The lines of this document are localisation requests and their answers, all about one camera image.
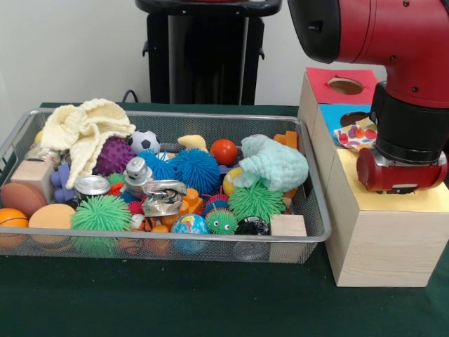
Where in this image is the rainbow spiky caterpillar toy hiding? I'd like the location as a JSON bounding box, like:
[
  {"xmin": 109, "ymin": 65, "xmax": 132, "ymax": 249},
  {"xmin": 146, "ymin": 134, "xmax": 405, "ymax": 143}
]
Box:
[{"xmin": 203, "ymin": 194, "xmax": 238, "ymax": 235}]

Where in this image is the dark green tablecloth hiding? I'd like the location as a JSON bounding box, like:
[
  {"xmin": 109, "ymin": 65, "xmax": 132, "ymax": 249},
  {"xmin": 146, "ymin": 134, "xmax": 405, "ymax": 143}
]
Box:
[{"xmin": 0, "ymin": 101, "xmax": 449, "ymax": 337}]

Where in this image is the large polka dot cloth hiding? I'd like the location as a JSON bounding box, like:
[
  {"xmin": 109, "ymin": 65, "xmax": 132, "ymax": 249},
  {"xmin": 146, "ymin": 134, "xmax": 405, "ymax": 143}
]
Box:
[{"xmin": 333, "ymin": 117, "xmax": 379, "ymax": 152}]

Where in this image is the green spiky ball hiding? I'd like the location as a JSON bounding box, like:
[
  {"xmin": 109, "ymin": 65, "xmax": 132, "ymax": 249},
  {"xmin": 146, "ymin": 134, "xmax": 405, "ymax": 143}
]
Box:
[{"xmin": 71, "ymin": 194, "xmax": 133, "ymax": 232}]

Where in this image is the purple knobbly ball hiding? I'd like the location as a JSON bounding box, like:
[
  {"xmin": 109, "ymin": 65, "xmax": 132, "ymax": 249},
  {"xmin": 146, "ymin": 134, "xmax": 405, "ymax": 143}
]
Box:
[{"xmin": 93, "ymin": 136, "xmax": 136, "ymax": 177}]

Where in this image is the mint green knitted cloth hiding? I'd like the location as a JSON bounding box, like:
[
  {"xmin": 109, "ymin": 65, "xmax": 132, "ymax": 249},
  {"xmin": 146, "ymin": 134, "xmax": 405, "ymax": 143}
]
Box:
[{"xmin": 233, "ymin": 135, "xmax": 310, "ymax": 193}]

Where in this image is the small wooden block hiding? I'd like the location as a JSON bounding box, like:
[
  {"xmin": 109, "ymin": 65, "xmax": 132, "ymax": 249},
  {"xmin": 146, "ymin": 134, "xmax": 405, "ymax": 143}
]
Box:
[{"xmin": 269, "ymin": 214, "xmax": 308, "ymax": 237}]

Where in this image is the red orange ball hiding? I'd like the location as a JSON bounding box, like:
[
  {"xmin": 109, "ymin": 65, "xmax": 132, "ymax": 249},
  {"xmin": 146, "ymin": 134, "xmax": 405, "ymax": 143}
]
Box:
[{"xmin": 210, "ymin": 138, "xmax": 239, "ymax": 166}]

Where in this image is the small soccer ball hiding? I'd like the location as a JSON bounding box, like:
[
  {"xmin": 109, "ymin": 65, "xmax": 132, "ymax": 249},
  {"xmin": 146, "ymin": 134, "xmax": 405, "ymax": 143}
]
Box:
[{"xmin": 126, "ymin": 130, "xmax": 161, "ymax": 155}]

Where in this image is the wooden box with three holes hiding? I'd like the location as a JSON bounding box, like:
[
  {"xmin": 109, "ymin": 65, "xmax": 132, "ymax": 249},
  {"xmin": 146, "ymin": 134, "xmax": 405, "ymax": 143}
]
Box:
[{"xmin": 297, "ymin": 68, "xmax": 449, "ymax": 288}]

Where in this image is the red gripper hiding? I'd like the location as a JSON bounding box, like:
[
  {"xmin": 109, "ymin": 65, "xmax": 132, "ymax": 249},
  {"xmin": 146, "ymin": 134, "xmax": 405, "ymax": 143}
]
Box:
[{"xmin": 356, "ymin": 147, "xmax": 448, "ymax": 193}]

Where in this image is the wire mesh bin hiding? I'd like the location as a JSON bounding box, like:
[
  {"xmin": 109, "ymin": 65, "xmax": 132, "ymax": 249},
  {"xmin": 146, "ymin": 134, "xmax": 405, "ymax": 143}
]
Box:
[{"xmin": 0, "ymin": 107, "xmax": 333, "ymax": 263}]

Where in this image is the blue spiky ball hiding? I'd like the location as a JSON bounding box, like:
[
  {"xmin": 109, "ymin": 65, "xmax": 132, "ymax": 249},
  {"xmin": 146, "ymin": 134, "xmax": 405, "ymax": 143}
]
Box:
[{"xmin": 170, "ymin": 147, "xmax": 222, "ymax": 186}]

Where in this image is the globe print ball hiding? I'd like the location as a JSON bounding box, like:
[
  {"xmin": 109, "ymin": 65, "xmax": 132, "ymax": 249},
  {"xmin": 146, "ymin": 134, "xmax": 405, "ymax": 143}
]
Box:
[{"xmin": 170, "ymin": 213, "xmax": 210, "ymax": 235}]

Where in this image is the pale yellow knitted cloth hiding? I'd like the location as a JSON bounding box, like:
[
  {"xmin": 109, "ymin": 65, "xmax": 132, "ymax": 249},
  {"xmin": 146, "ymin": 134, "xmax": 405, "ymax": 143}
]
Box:
[{"xmin": 40, "ymin": 98, "xmax": 137, "ymax": 190}]

